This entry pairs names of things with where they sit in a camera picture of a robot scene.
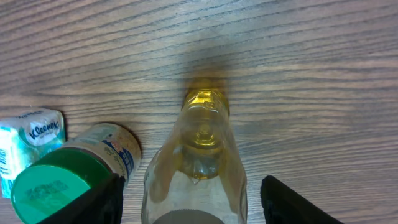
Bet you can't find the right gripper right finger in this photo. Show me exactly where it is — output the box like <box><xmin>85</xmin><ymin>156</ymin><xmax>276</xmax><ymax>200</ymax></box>
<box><xmin>261</xmin><ymin>175</ymin><xmax>342</xmax><ymax>224</ymax></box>

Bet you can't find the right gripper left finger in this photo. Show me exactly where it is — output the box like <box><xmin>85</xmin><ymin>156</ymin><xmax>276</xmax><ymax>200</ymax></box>
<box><xmin>39</xmin><ymin>174</ymin><xmax>126</xmax><ymax>224</ymax></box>

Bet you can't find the green lid jar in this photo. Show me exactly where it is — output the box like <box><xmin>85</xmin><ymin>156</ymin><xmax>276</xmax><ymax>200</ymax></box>
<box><xmin>10</xmin><ymin>122</ymin><xmax>142</xmax><ymax>224</ymax></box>

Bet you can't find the yellow bottle silver cap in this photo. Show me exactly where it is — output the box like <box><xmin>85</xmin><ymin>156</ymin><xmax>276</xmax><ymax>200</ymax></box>
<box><xmin>141</xmin><ymin>88</ymin><xmax>248</xmax><ymax>223</ymax></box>

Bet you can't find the small kleenex tissue pack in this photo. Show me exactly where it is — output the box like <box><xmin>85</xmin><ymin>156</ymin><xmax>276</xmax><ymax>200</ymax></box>
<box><xmin>1</xmin><ymin>108</ymin><xmax>66</xmax><ymax>198</ymax></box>

